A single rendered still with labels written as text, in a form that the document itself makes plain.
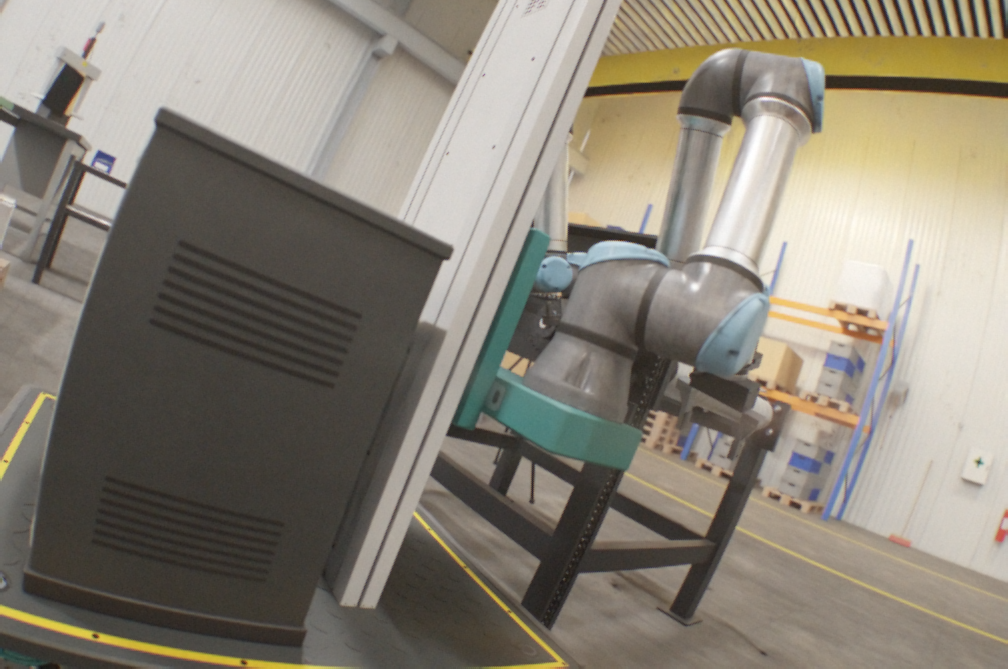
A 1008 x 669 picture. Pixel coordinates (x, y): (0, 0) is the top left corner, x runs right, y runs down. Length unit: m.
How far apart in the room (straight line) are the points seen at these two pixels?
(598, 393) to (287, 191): 0.44
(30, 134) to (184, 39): 6.99
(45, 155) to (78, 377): 4.60
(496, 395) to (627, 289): 0.23
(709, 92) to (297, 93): 11.37
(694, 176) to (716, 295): 0.29
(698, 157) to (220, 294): 0.73
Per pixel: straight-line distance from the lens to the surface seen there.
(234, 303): 0.56
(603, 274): 0.76
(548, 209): 1.24
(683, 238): 0.96
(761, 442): 2.29
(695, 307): 0.71
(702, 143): 0.96
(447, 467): 1.86
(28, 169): 5.16
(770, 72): 0.94
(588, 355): 0.74
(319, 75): 12.29
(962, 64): 8.54
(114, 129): 11.46
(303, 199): 0.56
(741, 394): 1.08
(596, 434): 0.73
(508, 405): 0.77
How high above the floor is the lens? 0.77
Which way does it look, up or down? 5 degrees up
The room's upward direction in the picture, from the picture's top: 22 degrees clockwise
